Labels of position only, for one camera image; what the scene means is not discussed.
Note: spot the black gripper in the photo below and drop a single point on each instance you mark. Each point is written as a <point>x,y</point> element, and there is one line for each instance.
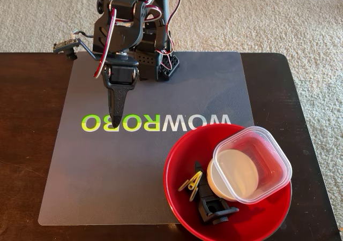
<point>121,75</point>

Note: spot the yellow clip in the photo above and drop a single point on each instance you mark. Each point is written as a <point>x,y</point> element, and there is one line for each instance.
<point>194,182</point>

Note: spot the small white bowl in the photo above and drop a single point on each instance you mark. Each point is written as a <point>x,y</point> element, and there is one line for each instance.
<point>235,174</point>

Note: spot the black printed jaw part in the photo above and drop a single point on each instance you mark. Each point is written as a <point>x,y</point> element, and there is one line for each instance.
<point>214,210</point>

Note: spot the clear plastic container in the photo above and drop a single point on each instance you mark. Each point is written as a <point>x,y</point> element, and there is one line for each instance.
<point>278,168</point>

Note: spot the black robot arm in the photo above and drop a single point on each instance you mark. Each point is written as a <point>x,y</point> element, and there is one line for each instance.
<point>126,29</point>

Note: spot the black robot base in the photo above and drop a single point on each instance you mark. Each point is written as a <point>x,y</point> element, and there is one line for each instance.
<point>150,64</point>

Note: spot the red bowl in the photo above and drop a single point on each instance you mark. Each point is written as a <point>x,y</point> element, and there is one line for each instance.
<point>254,219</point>

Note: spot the grey mat with WOWROBO print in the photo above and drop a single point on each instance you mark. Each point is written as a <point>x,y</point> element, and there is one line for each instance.
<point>107,171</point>

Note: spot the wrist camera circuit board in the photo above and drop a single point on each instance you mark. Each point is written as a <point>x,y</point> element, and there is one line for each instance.
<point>65,46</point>

